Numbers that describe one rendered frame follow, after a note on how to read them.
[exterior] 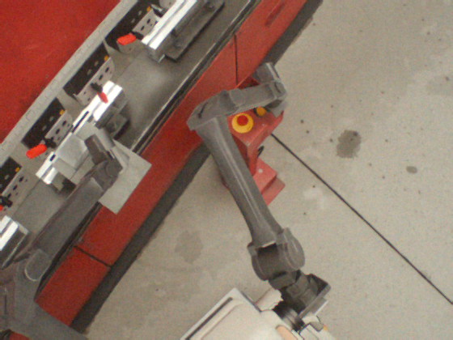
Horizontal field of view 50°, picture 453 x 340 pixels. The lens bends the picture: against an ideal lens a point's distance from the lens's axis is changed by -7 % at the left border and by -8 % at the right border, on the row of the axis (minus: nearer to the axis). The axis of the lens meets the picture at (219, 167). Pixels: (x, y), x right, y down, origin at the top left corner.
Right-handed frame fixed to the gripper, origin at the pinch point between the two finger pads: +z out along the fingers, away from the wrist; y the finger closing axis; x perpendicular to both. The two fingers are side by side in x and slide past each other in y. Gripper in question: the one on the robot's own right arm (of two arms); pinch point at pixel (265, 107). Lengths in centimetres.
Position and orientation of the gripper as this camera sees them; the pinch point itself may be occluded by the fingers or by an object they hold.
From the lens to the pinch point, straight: 183.2
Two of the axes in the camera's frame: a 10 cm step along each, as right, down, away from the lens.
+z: -1.4, 1.5, 9.8
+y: -7.2, -7.0, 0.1
